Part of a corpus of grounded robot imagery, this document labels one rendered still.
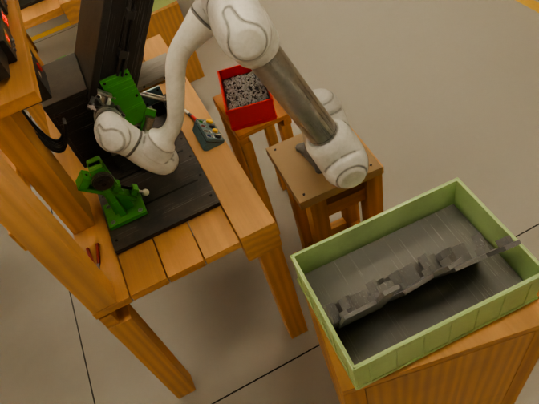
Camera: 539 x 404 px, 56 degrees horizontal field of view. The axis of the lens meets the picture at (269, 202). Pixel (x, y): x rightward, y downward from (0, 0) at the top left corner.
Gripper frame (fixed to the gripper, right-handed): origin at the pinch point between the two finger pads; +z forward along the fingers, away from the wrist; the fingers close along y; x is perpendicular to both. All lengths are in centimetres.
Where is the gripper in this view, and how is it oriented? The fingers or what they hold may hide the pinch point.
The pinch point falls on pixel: (103, 100)
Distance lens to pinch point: 200.4
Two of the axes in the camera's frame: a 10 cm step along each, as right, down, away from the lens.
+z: -3.4, -4.7, 8.1
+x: -4.4, 8.5, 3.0
